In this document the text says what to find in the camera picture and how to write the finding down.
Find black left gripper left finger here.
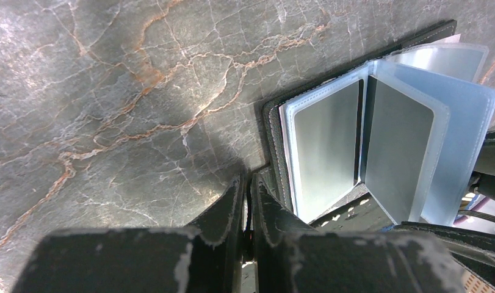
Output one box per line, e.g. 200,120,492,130
13,175,245,292

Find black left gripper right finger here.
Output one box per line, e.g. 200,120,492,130
250,174,464,292

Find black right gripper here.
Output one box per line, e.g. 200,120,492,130
393,131,495,289

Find black credit card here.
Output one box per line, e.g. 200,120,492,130
285,79,364,223

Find black card holder wallet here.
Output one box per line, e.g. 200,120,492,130
262,20,495,226

